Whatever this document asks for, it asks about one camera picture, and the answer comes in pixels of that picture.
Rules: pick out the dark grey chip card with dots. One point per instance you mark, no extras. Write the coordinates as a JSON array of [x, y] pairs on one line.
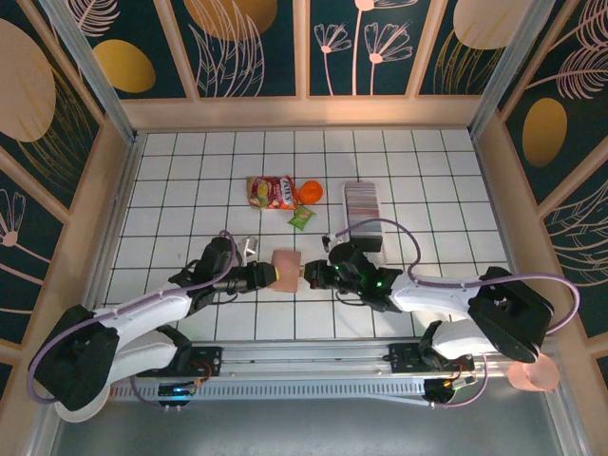
[[371, 243]]

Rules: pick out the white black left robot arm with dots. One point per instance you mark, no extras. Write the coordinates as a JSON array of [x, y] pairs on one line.
[[147, 349]]

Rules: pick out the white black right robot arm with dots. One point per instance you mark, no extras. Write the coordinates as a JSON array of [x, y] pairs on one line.
[[432, 299]]

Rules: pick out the white slotted card tray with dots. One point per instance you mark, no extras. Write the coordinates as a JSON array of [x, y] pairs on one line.
[[346, 209]]

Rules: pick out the stack of colourful cards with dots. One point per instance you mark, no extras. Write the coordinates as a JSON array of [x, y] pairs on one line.
[[363, 204]]

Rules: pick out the green snack packet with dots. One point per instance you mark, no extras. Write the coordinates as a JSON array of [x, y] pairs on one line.
[[301, 218]]

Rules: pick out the orange fruit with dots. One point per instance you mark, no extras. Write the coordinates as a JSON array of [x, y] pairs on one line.
[[311, 192]]

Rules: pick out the orange fruit candy bag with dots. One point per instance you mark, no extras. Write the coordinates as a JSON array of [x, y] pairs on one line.
[[271, 192]]

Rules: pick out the black controller board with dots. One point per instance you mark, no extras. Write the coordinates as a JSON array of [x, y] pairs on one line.
[[442, 390], [176, 392]]

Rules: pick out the pink translucent cup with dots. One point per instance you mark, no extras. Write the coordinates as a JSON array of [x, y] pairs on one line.
[[534, 375]]

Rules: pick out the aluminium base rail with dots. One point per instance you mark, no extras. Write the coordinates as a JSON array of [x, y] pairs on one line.
[[309, 361]]

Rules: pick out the aluminium frame post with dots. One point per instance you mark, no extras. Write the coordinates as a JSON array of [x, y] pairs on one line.
[[503, 71], [90, 71]]

